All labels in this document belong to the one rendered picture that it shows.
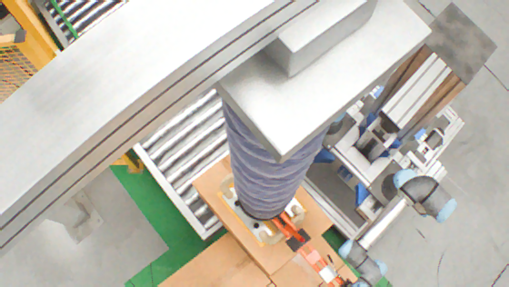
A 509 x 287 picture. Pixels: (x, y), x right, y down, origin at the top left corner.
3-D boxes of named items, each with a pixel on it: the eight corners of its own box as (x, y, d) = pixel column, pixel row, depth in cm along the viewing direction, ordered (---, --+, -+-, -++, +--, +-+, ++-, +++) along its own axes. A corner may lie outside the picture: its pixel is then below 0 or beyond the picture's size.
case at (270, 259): (199, 195, 281) (191, 182, 243) (254, 151, 288) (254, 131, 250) (267, 276, 270) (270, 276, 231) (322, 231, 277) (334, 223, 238)
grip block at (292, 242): (283, 240, 226) (284, 239, 220) (299, 227, 228) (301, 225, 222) (294, 253, 224) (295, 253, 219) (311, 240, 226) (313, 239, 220)
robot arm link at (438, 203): (417, 181, 236) (439, 180, 182) (437, 201, 233) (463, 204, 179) (402, 199, 236) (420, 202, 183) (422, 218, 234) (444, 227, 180)
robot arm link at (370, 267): (373, 252, 189) (354, 272, 186) (392, 269, 187) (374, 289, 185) (368, 252, 196) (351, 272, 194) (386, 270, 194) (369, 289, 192)
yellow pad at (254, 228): (215, 194, 241) (215, 192, 237) (232, 182, 243) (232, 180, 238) (261, 248, 235) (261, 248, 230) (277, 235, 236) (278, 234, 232)
